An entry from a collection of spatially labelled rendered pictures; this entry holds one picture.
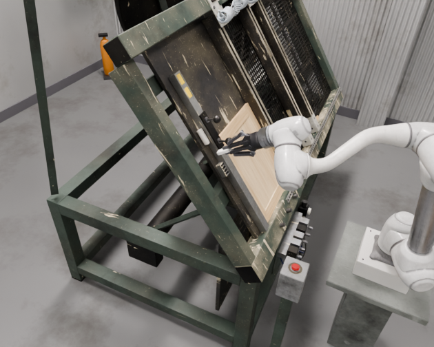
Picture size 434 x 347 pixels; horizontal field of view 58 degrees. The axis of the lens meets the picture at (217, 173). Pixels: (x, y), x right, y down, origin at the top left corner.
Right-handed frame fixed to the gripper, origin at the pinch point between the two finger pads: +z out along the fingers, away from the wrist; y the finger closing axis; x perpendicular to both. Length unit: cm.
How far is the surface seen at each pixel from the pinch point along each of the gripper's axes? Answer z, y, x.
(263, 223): 12, 52, 12
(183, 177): 16.9, 0.8, -13.8
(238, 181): 11.4, 23.2, 11.7
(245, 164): 13.9, 22.8, 28.2
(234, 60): 9, -24, 60
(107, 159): 121, -5, 36
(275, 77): 11, 3, 101
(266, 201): 14, 49, 28
